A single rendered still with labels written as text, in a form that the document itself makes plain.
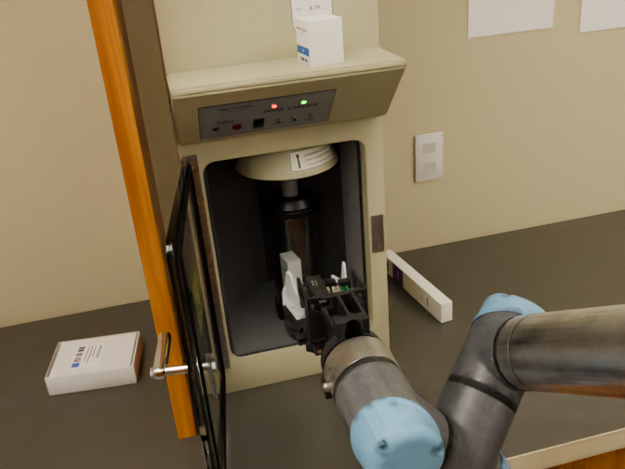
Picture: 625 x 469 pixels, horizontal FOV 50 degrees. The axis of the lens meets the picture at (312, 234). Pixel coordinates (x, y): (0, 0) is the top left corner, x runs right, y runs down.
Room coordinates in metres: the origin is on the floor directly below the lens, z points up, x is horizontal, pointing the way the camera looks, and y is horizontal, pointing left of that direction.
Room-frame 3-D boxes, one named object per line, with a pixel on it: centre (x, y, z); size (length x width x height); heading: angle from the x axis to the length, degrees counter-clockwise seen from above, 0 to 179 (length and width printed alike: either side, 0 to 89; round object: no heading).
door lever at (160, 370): (0.73, 0.19, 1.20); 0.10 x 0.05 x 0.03; 4
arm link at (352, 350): (0.57, -0.04, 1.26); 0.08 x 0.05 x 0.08; 102
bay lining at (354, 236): (1.12, 0.06, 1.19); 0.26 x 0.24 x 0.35; 102
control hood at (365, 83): (0.95, 0.02, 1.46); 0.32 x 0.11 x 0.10; 102
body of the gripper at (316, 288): (0.65, -0.02, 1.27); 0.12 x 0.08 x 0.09; 12
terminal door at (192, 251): (0.80, 0.17, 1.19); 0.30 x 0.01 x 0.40; 4
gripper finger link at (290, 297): (0.75, 0.03, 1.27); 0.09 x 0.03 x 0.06; 26
